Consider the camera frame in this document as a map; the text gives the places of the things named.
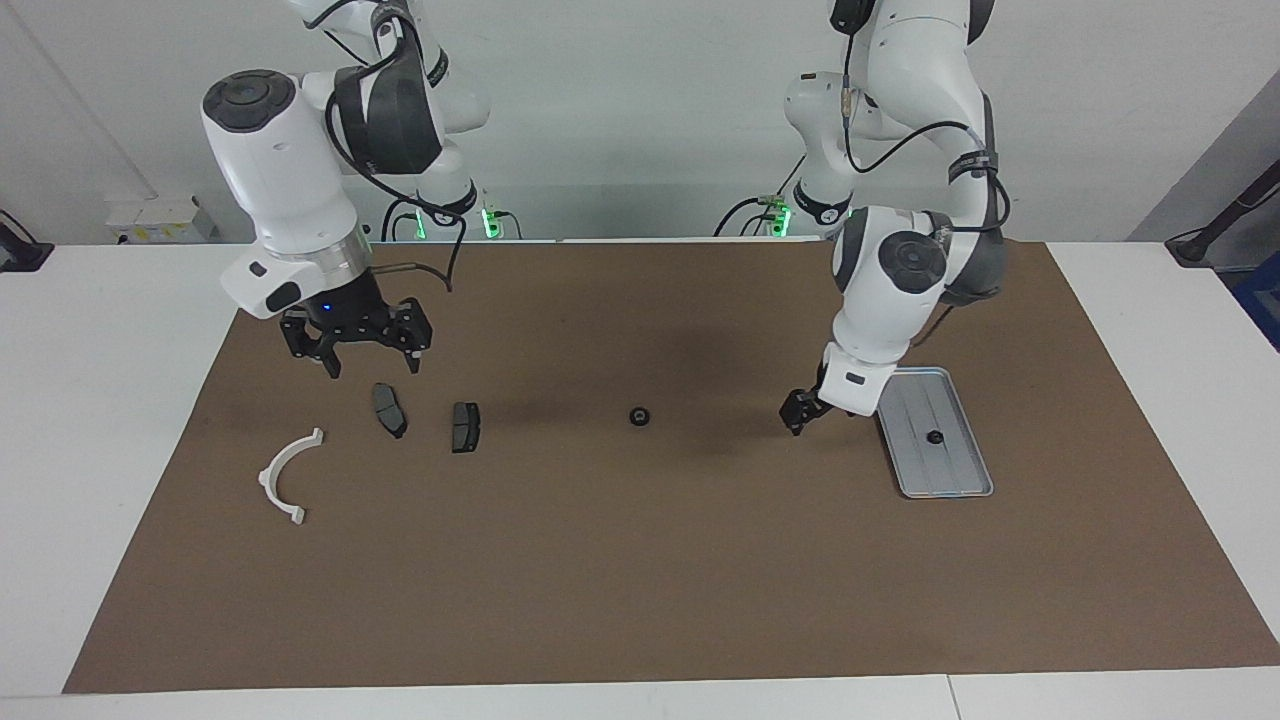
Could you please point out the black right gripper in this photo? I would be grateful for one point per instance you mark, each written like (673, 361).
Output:
(350, 310)

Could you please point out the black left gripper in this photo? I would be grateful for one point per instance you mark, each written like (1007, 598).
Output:
(818, 398)

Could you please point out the large black bearing gear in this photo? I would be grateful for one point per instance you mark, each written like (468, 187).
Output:
(640, 416)

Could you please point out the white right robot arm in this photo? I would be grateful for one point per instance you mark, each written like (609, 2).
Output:
(280, 170)

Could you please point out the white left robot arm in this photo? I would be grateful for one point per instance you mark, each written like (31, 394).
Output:
(890, 310)

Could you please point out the silver metal tray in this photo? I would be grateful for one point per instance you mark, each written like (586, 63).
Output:
(950, 470)

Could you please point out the curved dark grey brake pad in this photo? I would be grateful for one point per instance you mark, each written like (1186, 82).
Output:
(388, 408)

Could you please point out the rectangular dark grey brake pad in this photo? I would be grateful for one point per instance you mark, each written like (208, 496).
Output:
(465, 428)

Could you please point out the brown table mat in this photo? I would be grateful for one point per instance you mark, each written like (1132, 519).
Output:
(640, 560)

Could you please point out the white box with yellow labels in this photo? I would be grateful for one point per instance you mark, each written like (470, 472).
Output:
(160, 220)

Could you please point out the black table clamp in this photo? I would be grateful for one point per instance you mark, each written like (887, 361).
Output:
(20, 255)

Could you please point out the black stand with pole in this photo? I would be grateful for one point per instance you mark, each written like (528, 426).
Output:
(1190, 245)

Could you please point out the blue box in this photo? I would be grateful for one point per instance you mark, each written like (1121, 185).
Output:
(1262, 300)

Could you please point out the white curved plastic bracket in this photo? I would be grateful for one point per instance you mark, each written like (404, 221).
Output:
(265, 480)

